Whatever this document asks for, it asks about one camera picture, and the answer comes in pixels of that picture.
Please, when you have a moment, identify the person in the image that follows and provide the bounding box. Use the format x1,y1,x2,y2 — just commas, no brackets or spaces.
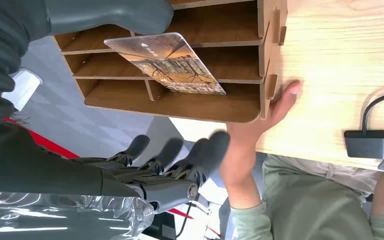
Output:
220,81,384,240

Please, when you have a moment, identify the white block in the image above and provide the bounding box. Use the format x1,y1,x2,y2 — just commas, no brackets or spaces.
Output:
1,68,43,112

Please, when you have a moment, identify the black usb hub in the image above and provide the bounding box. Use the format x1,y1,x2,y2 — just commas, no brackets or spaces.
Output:
343,130,384,160

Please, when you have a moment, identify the black hub cable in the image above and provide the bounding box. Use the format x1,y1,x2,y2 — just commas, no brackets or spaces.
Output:
361,91,384,133

